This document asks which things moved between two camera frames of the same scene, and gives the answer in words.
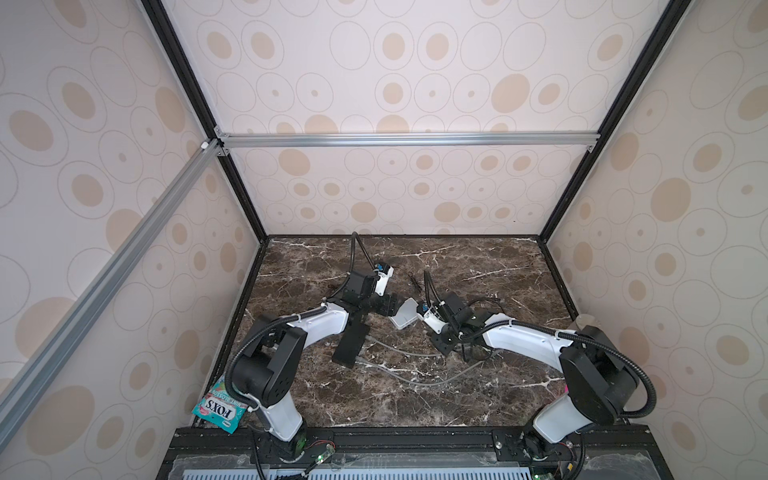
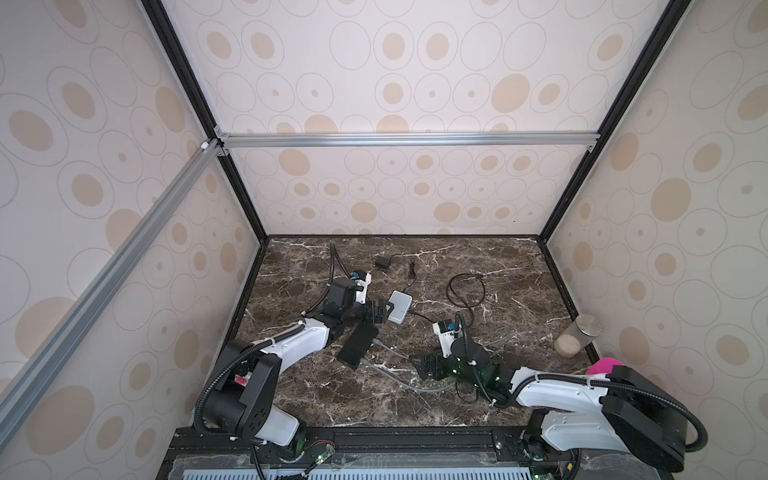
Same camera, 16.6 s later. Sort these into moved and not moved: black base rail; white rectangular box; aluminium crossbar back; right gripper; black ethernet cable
Moved: right gripper; black ethernet cable; white rectangular box
Not moved: black base rail; aluminium crossbar back
